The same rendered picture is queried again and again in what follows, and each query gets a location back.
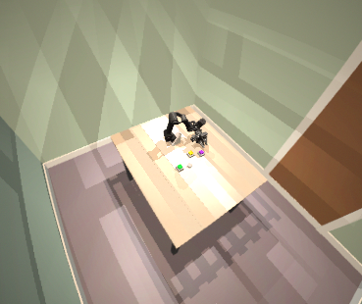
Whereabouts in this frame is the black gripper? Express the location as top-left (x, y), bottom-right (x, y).
top-left (194, 128), bottom-right (208, 148)

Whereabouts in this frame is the yellow button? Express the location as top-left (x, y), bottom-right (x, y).
top-left (186, 151), bottom-right (194, 158)

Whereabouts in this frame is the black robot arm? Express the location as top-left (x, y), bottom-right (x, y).
top-left (163, 112), bottom-right (206, 142)

